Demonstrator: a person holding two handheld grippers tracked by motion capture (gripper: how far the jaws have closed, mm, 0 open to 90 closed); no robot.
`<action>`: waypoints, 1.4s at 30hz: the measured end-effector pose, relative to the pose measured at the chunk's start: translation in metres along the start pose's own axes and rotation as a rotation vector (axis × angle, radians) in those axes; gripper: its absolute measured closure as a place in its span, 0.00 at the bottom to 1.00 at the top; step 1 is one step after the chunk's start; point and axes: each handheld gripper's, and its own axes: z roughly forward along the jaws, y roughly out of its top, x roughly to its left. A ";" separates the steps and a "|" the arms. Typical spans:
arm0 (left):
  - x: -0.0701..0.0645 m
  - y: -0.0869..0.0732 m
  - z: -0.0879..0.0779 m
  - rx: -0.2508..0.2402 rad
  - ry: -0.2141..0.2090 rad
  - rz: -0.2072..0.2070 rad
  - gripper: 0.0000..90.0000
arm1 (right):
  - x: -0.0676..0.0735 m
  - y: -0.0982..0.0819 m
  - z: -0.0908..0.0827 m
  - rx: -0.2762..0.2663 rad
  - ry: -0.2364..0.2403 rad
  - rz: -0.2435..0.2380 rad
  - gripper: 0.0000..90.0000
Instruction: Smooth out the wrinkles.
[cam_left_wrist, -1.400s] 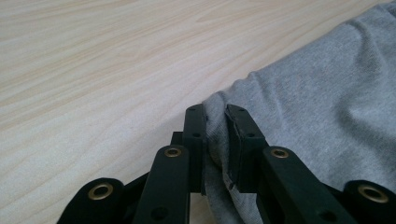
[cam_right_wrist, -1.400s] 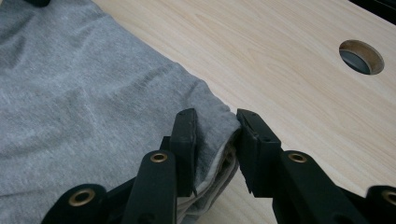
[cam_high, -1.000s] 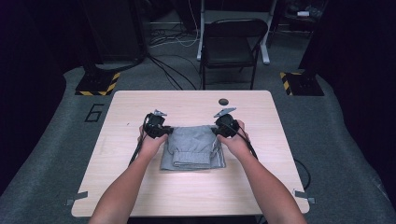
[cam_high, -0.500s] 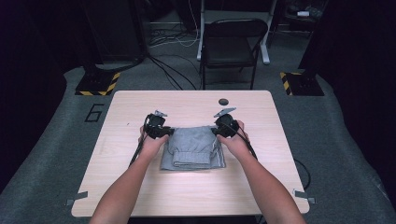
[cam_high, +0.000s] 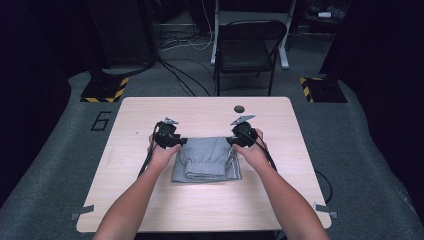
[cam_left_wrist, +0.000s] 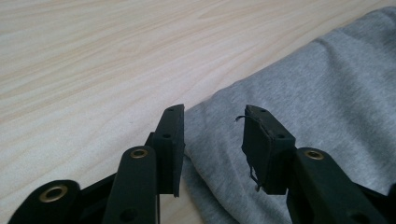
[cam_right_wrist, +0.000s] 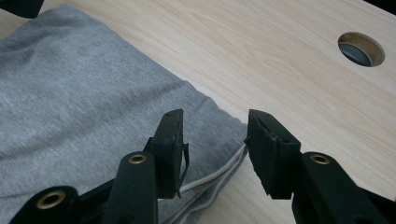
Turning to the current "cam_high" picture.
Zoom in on dark curtain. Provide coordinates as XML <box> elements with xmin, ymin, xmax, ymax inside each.
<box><xmin>318</xmin><ymin>0</ymin><xmax>424</xmax><ymax>223</ymax></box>
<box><xmin>0</xmin><ymin>0</ymin><xmax>88</xmax><ymax>208</ymax></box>

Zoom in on person's right hand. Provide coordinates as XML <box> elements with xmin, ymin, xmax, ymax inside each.
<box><xmin>232</xmin><ymin>128</ymin><xmax>270</xmax><ymax>171</ymax></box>

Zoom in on black base with hazard tape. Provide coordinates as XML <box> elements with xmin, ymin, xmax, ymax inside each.
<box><xmin>79</xmin><ymin>76</ymin><xmax>130</xmax><ymax>104</ymax></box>
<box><xmin>298</xmin><ymin>76</ymin><xmax>348</xmax><ymax>104</ymax></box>

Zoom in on left hand-held gripper cable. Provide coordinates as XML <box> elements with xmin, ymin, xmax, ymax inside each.
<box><xmin>137</xmin><ymin>121</ymin><xmax>162</xmax><ymax>178</ymax></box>

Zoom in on person's left hand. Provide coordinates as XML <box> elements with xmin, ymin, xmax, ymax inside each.
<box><xmin>147</xmin><ymin>135</ymin><xmax>183</xmax><ymax>171</ymax></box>

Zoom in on black folding chair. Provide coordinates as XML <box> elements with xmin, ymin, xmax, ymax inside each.
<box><xmin>213</xmin><ymin>19</ymin><xmax>288</xmax><ymax>98</ymax></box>

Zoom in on black floor cables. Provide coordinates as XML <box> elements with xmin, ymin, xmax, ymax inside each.
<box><xmin>157</xmin><ymin>57</ymin><xmax>213</xmax><ymax>98</ymax></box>

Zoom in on hand-held gripper cable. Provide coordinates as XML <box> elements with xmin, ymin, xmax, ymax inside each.
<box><xmin>137</xmin><ymin>121</ymin><xmax>162</xmax><ymax>178</ymax></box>
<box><xmin>238</xmin><ymin>130</ymin><xmax>278</xmax><ymax>172</ymax></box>

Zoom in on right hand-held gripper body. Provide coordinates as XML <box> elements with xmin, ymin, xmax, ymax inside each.
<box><xmin>230</xmin><ymin>114</ymin><xmax>260</xmax><ymax>149</ymax></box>

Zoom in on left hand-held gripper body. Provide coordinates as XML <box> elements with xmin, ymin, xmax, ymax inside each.
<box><xmin>153</xmin><ymin>117</ymin><xmax>181</xmax><ymax>150</ymax></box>

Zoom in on black equipment stand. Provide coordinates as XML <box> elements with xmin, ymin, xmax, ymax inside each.
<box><xmin>84</xmin><ymin>0</ymin><xmax>158</xmax><ymax>78</ymax></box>

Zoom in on thin black cable loop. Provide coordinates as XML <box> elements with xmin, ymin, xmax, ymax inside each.
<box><xmin>314</xmin><ymin>169</ymin><xmax>334</xmax><ymax>205</ymax></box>

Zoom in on white desk frame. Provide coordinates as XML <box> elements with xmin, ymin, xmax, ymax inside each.
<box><xmin>210</xmin><ymin>0</ymin><xmax>298</xmax><ymax>70</ymax></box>

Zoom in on right hand-held gripper cable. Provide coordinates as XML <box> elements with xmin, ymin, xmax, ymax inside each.
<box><xmin>238</xmin><ymin>130</ymin><xmax>278</xmax><ymax>172</ymax></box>

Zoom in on grey shorts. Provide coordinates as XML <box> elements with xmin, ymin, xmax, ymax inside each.
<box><xmin>171</xmin><ymin>136</ymin><xmax>243</xmax><ymax>184</ymax></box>

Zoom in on grey metal table bracket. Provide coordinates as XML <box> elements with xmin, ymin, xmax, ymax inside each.
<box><xmin>69</xmin><ymin>204</ymin><xmax>96</xmax><ymax>222</ymax></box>
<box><xmin>313</xmin><ymin>202</ymin><xmax>339</xmax><ymax>220</ymax></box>

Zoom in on white floor cable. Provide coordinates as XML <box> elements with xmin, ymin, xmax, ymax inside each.
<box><xmin>159</xmin><ymin>0</ymin><xmax>215</xmax><ymax>52</ymax></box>

